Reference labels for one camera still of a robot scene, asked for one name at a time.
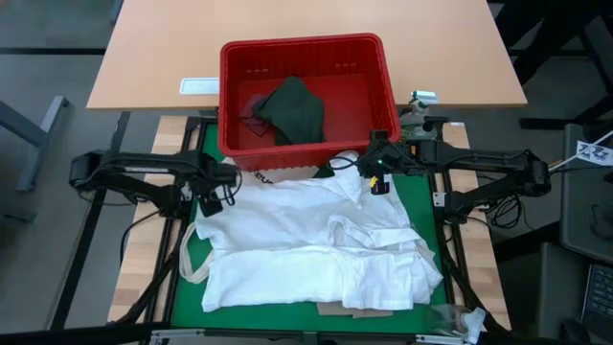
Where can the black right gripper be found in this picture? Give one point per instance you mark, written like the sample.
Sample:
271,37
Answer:
383,160

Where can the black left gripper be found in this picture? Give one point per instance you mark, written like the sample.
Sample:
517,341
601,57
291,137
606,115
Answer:
218,184

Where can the white printed tote bag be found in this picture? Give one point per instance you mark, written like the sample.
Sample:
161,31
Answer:
261,178

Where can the white garment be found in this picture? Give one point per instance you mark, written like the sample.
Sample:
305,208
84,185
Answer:
297,239

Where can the beige trousers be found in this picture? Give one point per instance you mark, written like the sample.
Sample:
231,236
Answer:
354,310

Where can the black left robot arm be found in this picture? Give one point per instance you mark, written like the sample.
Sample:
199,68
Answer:
139,167

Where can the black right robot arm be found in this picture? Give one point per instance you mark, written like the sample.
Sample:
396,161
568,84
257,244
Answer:
479,160

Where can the red plastic laundry bin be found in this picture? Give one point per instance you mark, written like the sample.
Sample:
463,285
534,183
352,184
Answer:
364,96

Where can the maroon cloth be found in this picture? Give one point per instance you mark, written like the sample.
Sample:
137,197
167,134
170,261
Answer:
251,117

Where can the white paper label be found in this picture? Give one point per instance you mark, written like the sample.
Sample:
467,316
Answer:
198,86

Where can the dark green garment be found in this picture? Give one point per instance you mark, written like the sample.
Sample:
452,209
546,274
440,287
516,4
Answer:
294,112

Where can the green work mat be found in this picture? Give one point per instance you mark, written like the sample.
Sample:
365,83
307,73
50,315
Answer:
268,318

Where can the light wooden table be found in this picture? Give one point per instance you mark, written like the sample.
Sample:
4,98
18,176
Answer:
158,48

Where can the clear plastic spray bottle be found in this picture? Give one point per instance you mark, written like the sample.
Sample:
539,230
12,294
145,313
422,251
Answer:
455,321

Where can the grey metal desk leg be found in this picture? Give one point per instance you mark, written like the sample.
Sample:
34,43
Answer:
36,136

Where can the grey side desk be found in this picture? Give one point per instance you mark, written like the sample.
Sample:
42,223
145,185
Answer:
582,215

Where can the white patterned paper flag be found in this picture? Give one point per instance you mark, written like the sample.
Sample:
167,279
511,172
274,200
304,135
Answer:
594,154

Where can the black keyboard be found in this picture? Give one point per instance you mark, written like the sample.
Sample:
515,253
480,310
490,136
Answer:
601,297

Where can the black aluminium frame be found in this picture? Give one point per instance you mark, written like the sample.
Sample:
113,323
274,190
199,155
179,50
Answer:
449,278

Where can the silver frame bracket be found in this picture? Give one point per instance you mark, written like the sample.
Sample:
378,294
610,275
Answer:
178,333
440,339

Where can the black desk frame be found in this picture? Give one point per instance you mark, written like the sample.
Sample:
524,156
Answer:
546,123

